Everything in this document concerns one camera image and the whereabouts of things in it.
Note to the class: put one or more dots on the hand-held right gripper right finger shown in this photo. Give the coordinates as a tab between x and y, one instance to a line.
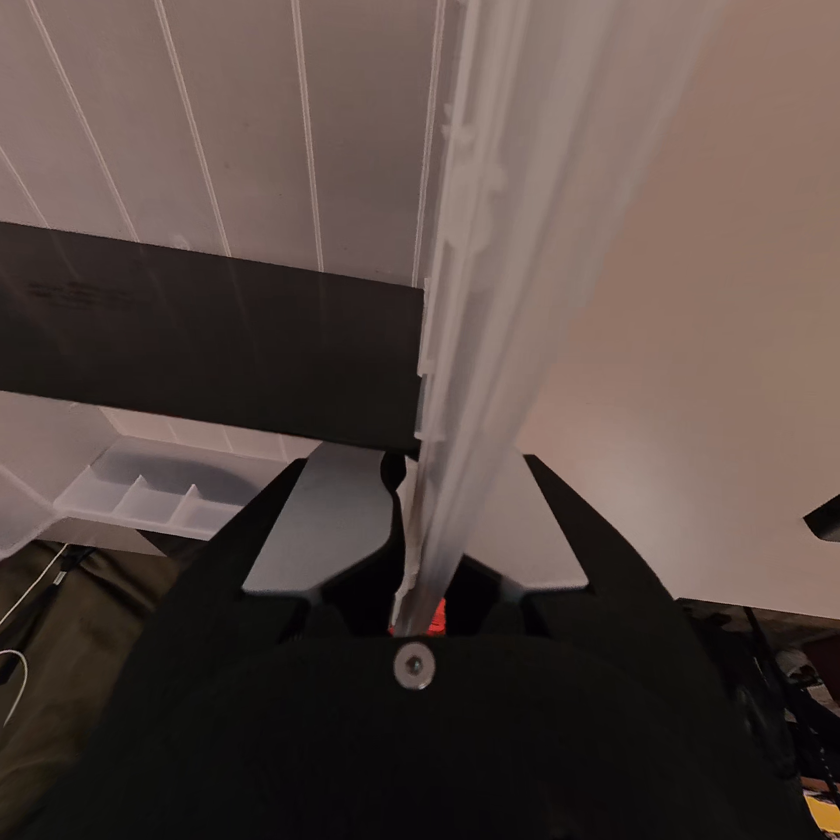
531	538

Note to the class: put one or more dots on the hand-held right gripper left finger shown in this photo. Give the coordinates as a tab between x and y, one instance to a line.
315	525

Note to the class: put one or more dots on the clear plastic organizer box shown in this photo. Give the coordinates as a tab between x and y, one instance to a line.
262	131

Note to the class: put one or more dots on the black divider plate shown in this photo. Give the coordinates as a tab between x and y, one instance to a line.
197	341

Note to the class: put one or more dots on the person's olive pants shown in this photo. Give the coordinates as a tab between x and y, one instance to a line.
65	656

